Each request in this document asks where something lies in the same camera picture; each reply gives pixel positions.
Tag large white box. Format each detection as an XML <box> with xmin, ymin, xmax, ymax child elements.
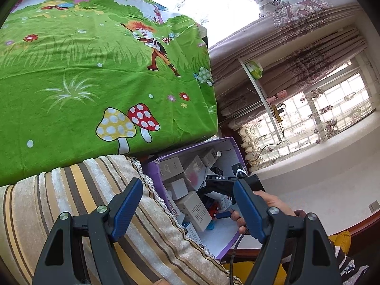
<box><xmin>175</xmin><ymin>190</ymin><xmax>214</xmax><ymax>233</ymax></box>

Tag small white box loop logo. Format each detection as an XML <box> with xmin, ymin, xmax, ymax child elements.
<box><xmin>160</xmin><ymin>155</ymin><xmax>184</xmax><ymax>182</ymax></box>

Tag yellow cushion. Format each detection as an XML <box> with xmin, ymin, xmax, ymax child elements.
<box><xmin>223</xmin><ymin>232</ymin><xmax>352</xmax><ymax>285</ymax></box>

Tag mauve curtain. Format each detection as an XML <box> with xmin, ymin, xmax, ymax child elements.
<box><xmin>207</xmin><ymin>25</ymin><xmax>367</xmax><ymax>125</ymax></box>

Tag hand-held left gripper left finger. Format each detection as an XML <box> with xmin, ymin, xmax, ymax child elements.
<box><xmin>31</xmin><ymin>177</ymin><xmax>144</xmax><ymax>285</ymax></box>

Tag green cartoon printed tablecloth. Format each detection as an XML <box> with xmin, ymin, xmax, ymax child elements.
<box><xmin>0</xmin><ymin>0</ymin><xmax>219</xmax><ymax>186</ymax></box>

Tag green tissue pack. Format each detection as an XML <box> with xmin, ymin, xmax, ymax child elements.
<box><xmin>245</xmin><ymin>60</ymin><xmax>264</xmax><ymax>80</ymax></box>

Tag white shelf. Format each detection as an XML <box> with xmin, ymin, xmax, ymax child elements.
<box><xmin>237</xmin><ymin>58</ymin><xmax>286</xmax><ymax>143</ymax></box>

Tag beige striped cushion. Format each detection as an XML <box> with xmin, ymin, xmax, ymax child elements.
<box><xmin>0</xmin><ymin>154</ymin><xmax>242</xmax><ymax>285</ymax></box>

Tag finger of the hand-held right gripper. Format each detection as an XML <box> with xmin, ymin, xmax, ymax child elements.
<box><xmin>197</xmin><ymin>181</ymin><xmax>219</xmax><ymax>199</ymax></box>
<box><xmin>218</xmin><ymin>194</ymin><xmax>238</xmax><ymax>219</ymax></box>

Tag clear pack pink contents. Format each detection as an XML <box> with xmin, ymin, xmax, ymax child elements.
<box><xmin>183</xmin><ymin>155</ymin><xmax>208</xmax><ymax>191</ymax></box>

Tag purple floral sheer curtain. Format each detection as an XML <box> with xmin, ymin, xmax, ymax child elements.
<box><xmin>239</xmin><ymin>0</ymin><xmax>380</xmax><ymax>167</ymax></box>

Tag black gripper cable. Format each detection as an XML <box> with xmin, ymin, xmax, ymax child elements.
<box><xmin>228</xmin><ymin>231</ymin><xmax>248</xmax><ymax>285</ymax></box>

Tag purple cardboard box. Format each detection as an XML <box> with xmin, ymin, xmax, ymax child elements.
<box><xmin>147</xmin><ymin>137</ymin><xmax>253</xmax><ymax>260</ymax></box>

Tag person's right hand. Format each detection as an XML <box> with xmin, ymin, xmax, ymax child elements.
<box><xmin>230</xmin><ymin>191</ymin><xmax>298</xmax><ymax>235</ymax></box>

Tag black charger cable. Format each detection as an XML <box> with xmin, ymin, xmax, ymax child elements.
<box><xmin>255</xmin><ymin>104</ymin><xmax>287</xmax><ymax>158</ymax></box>

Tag white box with barcode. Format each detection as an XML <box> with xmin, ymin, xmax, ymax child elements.
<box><xmin>201</xmin><ymin>148</ymin><xmax>219</xmax><ymax>167</ymax></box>

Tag pink object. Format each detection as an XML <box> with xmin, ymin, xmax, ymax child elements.
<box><xmin>266</xmin><ymin>90</ymin><xmax>288</xmax><ymax>102</ymax></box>

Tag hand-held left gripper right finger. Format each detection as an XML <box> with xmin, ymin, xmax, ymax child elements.
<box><xmin>232</xmin><ymin>178</ymin><xmax>340</xmax><ymax>285</ymax></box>

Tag yellow charger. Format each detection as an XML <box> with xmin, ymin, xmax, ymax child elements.
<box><xmin>274</xmin><ymin>103</ymin><xmax>288</xmax><ymax>124</ymax></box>

